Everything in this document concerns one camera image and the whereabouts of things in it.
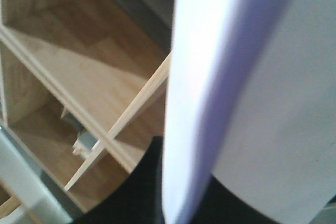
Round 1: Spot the white paper sheet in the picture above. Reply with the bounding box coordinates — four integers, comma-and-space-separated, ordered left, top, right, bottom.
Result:
162, 0, 335, 223

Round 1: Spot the wooden shelf unit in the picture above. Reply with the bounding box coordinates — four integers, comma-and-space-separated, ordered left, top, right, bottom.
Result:
1, 0, 172, 212

